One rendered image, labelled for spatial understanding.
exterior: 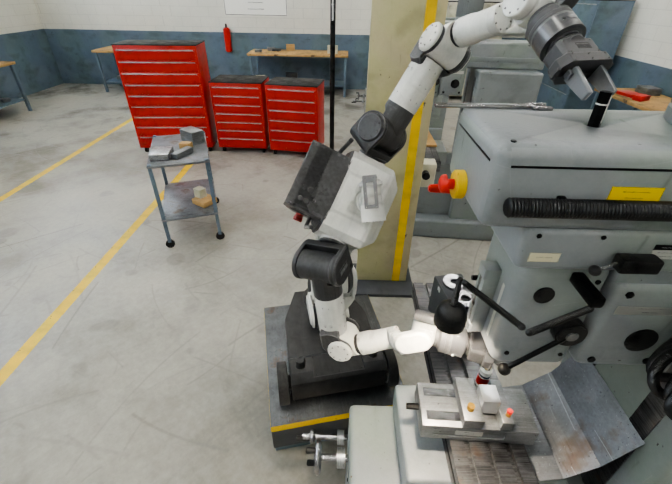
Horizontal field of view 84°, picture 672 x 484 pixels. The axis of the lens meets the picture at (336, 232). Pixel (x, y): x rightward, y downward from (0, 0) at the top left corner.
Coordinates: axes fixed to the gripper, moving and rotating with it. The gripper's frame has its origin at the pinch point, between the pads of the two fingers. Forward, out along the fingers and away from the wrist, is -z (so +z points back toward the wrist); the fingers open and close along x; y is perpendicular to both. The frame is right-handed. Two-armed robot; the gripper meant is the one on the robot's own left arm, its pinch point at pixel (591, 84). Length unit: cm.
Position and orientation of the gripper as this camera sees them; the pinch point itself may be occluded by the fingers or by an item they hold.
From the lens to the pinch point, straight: 89.2
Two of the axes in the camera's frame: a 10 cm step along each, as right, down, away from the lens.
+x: -9.6, 1.5, -2.5
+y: 1.6, -4.6, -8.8
